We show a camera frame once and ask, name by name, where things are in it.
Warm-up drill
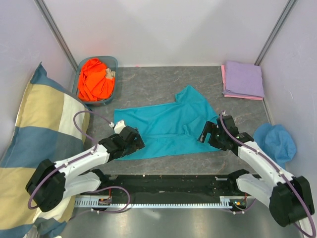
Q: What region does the blue beige striped pillow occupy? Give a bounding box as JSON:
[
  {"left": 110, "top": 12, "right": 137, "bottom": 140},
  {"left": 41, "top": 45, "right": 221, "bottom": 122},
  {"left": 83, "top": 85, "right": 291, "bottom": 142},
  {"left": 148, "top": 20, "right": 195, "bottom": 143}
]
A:
[{"left": 0, "top": 65, "right": 90, "bottom": 238}]

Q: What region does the blue plastic laundry basket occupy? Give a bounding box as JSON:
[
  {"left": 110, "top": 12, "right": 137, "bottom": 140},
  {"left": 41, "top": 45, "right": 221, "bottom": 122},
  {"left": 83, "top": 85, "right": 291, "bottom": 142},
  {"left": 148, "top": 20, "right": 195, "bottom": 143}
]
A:
[{"left": 72, "top": 56, "right": 118, "bottom": 106}]

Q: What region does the right aluminium frame post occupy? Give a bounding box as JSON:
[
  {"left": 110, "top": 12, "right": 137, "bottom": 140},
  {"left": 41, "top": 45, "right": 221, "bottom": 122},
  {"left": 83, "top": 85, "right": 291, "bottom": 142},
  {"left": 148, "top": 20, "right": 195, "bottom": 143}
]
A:
[{"left": 254, "top": 0, "right": 298, "bottom": 66}]

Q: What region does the left aluminium frame post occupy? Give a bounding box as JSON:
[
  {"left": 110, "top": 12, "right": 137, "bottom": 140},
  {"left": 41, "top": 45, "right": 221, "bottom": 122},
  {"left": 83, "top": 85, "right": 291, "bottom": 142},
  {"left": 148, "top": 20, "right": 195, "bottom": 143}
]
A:
[{"left": 34, "top": 0, "right": 78, "bottom": 70}]

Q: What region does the folded pink t shirt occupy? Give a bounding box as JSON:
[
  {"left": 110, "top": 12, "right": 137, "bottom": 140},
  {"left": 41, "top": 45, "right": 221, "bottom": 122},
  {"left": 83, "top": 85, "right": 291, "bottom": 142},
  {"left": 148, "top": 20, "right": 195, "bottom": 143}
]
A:
[{"left": 220, "top": 65, "right": 263, "bottom": 101}]

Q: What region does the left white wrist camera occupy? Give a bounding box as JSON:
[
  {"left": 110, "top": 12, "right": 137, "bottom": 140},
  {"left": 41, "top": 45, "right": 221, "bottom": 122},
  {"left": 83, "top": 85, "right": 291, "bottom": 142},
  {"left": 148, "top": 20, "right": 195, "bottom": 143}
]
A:
[{"left": 109, "top": 120, "right": 126, "bottom": 134}]

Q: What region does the aluminium frame post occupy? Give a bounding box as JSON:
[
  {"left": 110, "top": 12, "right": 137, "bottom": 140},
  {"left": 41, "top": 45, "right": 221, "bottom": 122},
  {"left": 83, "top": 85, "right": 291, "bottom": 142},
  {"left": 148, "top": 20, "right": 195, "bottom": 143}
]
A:
[
  {"left": 254, "top": 0, "right": 298, "bottom": 66},
  {"left": 34, "top": 0, "right": 78, "bottom": 70}
]

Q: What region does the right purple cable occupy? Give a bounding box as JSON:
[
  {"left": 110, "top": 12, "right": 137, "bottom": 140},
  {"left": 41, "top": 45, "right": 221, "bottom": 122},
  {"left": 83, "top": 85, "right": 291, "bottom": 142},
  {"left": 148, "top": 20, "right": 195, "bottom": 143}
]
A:
[{"left": 219, "top": 111, "right": 317, "bottom": 238}]

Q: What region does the folded purple t shirt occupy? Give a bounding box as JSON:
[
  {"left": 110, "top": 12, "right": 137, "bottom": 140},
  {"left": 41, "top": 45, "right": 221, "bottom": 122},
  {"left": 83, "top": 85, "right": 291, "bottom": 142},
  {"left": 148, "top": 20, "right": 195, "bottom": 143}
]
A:
[{"left": 223, "top": 61, "right": 264, "bottom": 98}]

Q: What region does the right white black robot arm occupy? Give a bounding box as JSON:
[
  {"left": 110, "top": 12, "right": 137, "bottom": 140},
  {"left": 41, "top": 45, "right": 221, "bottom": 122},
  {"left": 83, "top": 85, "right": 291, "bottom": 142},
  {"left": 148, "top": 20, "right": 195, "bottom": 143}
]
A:
[{"left": 198, "top": 114, "right": 316, "bottom": 234}]

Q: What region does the beige crumpled cloth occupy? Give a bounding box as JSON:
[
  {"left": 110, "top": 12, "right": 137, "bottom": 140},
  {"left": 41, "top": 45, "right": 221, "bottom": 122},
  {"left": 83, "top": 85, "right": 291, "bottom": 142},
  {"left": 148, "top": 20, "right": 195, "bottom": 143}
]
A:
[{"left": 105, "top": 68, "right": 115, "bottom": 79}]

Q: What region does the teal t shirt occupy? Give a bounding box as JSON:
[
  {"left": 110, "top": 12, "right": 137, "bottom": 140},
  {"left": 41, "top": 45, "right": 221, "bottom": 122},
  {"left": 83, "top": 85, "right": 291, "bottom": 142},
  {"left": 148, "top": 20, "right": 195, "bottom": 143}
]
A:
[{"left": 114, "top": 85, "right": 218, "bottom": 160}]

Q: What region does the orange t shirt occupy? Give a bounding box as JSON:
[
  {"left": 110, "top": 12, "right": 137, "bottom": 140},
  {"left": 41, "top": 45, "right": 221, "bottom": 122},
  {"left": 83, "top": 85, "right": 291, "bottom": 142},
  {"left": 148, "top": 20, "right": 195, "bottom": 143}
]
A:
[{"left": 78, "top": 58, "right": 115, "bottom": 102}]

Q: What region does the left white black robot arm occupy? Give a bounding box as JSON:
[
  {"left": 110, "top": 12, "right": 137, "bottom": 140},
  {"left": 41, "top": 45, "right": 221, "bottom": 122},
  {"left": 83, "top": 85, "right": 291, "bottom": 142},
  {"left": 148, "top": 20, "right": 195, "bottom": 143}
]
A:
[{"left": 26, "top": 125, "right": 145, "bottom": 212}]

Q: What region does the grey slotted cable duct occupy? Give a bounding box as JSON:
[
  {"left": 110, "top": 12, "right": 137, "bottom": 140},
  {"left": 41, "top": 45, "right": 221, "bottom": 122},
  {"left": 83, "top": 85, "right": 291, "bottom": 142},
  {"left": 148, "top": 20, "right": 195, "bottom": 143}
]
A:
[{"left": 75, "top": 196, "right": 247, "bottom": 209}]

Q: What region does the blue bucket hat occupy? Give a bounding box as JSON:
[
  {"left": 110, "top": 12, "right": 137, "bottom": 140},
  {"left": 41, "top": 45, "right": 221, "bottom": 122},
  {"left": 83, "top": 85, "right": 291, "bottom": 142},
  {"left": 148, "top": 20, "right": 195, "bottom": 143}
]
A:
[{"left": 253, "top": 123, "right": 297, "bottom": 169}]

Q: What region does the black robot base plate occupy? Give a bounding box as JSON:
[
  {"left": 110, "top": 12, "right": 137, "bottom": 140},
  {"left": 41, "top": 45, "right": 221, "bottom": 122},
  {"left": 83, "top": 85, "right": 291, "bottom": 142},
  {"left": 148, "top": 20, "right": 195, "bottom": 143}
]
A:
[{"left": 99, "top": 175, "right": 245, "bottom": 205}]

